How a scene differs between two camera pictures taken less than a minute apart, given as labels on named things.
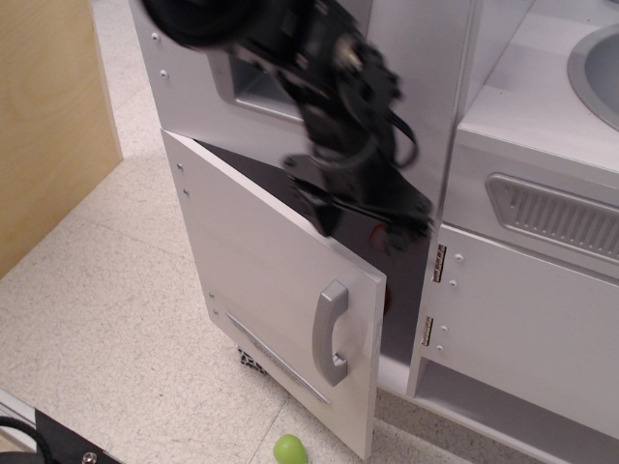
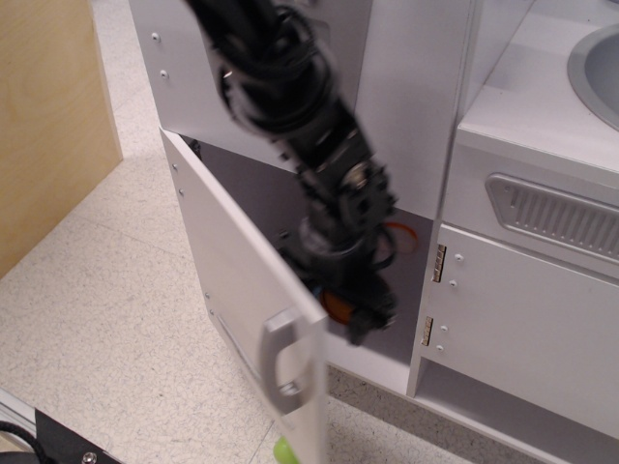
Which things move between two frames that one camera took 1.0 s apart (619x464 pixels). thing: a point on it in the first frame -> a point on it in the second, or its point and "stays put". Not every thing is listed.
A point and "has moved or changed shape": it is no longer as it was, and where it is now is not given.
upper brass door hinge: x=441 y=254 stays put
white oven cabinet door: x=540 y=329 stays put
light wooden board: x=58 y=133 stays put
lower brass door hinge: x=427 y=331 stays put
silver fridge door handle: x=332 y=302 -> x=274 y=332
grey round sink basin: x=593 y=69 stays put
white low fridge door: x=261 y=266 has moved or changed shape
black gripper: x=355 y=172 -> x=345 y=249
